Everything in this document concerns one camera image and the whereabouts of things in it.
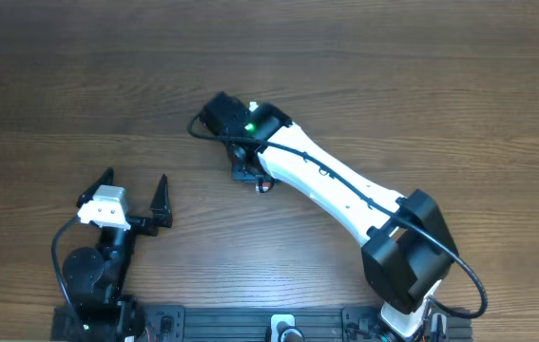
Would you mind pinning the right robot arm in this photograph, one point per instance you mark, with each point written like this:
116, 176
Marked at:
297, 176

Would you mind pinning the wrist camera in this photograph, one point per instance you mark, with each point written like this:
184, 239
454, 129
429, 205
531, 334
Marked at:
253, 105
105, 208

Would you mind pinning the mounting rail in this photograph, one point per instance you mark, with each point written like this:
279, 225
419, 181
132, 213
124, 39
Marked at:
231, 325

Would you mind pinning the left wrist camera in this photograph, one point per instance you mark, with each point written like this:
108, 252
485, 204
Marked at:
105, 208

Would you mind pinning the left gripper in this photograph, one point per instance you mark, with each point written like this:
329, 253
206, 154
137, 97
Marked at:
143, 225

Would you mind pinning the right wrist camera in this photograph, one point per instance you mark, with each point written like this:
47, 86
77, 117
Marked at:
253, 105

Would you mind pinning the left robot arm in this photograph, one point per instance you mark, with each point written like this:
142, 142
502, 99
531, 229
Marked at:
83, 273

